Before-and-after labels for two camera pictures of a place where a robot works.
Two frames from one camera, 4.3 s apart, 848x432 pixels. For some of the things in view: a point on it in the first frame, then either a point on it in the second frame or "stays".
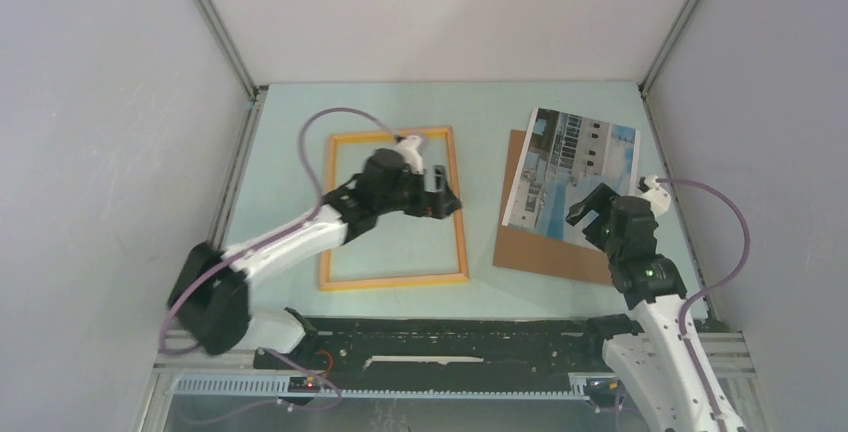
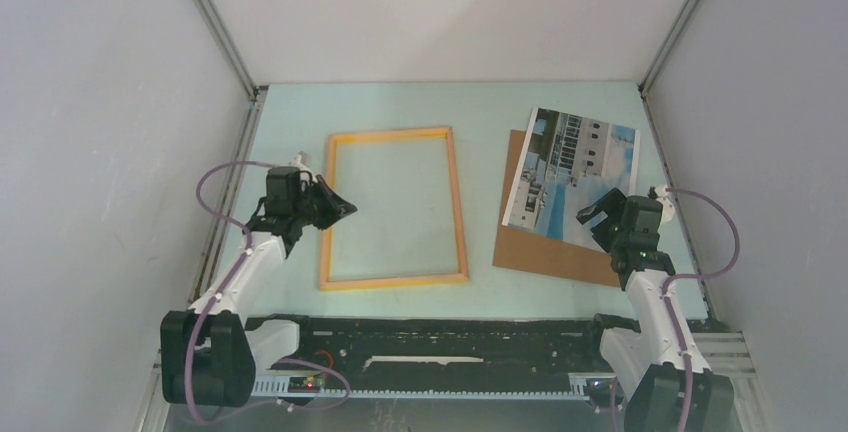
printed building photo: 566,157 stays
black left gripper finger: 440,178 to 341,207
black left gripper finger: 440,204 to 324,219
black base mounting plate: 445,348 stays
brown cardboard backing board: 532,252 stays
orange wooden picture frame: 327,284 stays
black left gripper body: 409,195 to 312,199
